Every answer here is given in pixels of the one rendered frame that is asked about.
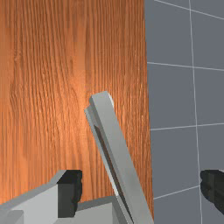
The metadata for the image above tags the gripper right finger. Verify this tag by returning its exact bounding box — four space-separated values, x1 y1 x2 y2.
199 169 224 215

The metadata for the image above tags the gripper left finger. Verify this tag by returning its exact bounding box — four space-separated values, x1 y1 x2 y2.
0 169 83 224

